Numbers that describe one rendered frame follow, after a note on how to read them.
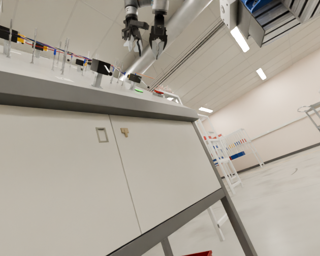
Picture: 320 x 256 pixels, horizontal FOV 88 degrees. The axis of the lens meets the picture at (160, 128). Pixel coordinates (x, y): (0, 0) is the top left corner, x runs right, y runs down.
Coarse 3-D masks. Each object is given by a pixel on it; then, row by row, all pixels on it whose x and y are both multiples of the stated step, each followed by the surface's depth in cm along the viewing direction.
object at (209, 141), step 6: (198, 114) 365; (198, 120) 355; (204, 132) 345; (210, 144) 335; (216, 156) 326; (228, 156) 366; (216, 162) 353; (222, 168) 317; (234, 168) 358; (228, 180) 310; (240, 180) 348; (234, 186) 313; (234, 192) 302
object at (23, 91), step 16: (0, 80) 38; (16, 80) 40; (32, 80) 43; (48, 80) 46; (0, 96) 37; (16, 96) 39; (32, 96) 41; (48, 96) 43; (64, 96) 47; (80, 96) 50; (96, 96) 54; (112, 96) 59; (128, 96) 66; (96, 112) 56; (112, 112) 60; (128, 112) 64; (144, 112) 69; (160, 112) 75; (176, 112) 85; (192, 112) 98
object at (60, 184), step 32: (0, 128) 37; (32, 128) 41; (64, 128) 46; (96, 128) 53; (0, 160) 34; (32, 160) 38; (64, 160) 42; (96, 160) 48; (0, 192) 32; (32, 192) 35; (64, 192) 39; (96, 192) 44; (128, 192) 50; (0, 224) 30; (32, 224) 33; (64, 224) 36; (96, 224) 40; (128, 224) 45
